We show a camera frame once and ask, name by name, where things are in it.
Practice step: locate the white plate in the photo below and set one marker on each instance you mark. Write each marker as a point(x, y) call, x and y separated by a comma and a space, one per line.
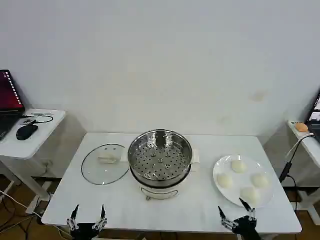
point(240, 182)

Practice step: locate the black laptop with red screen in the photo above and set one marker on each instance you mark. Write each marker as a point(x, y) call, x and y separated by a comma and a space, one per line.
point(8, 100)

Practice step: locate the orange round object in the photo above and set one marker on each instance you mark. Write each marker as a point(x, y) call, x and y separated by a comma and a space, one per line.
point(301, 126)

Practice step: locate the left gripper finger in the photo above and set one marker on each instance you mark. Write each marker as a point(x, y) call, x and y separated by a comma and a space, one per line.
point(101, 221)
point(72, 221)

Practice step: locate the white steamed bun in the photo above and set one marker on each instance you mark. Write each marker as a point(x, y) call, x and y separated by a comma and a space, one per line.
point(225, 180)
point(238, 166)
point(249, 194)
point(260, 180)

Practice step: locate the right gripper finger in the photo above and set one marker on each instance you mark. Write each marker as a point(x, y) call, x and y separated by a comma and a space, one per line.
point(251, 215)
point(227, 223)

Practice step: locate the white side table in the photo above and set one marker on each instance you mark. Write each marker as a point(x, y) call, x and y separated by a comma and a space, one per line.
point(37, 140)
point(310, 147)

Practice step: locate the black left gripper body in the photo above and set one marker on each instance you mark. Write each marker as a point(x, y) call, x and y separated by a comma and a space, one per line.
point(83, 231)

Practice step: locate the laptop with dark screen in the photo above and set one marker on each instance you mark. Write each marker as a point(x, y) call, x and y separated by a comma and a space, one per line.
point(315, 117)

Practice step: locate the small black adapter box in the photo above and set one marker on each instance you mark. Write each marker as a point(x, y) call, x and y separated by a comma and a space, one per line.
point(27, 122)

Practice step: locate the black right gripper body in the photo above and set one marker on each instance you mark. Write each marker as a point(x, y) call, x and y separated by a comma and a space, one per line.
point(246, 227)

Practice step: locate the glass lid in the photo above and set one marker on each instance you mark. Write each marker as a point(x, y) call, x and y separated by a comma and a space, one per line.
point(105, 165)

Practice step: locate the white electric pot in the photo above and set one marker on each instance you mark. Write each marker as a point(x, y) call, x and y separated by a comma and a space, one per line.
point(160, 192)

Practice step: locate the black computer mouse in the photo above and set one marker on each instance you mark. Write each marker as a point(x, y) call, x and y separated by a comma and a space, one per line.
point(26, 131)

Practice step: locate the steel steamer basket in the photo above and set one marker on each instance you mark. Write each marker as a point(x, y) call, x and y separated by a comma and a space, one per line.
point(160, 160)

